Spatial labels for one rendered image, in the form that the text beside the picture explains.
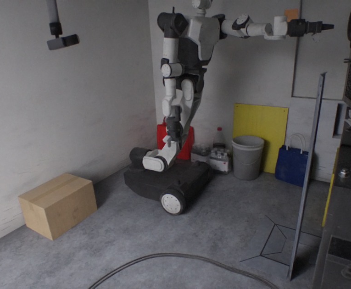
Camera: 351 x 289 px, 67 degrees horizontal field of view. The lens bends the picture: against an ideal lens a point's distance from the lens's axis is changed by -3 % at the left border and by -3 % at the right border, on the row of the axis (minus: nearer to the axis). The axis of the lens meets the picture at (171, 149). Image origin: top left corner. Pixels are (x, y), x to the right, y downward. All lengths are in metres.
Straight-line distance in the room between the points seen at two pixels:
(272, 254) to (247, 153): 0.96
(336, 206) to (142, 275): 1.07
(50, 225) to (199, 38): 1.53
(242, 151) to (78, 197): 1.39
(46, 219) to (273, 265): 1.43
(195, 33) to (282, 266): 1.43
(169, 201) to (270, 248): 0.75
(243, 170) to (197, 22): 1.35
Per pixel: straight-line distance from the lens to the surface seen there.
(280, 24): 1.64
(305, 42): 2.53
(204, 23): 1.78
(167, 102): 1.72
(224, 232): 1.92
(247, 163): 2.46
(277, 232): 1.96
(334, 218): 1.03
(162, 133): 3.00
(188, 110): 1.91
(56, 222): 2.03
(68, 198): 2.02
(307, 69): 2.54
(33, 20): 2.20
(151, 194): 2.17
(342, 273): 0.82
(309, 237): 1.98
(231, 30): 1.87
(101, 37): 2.56
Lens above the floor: 1.21
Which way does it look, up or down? 22 degrees down
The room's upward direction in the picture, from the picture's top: 3 degrees counter-clockwise
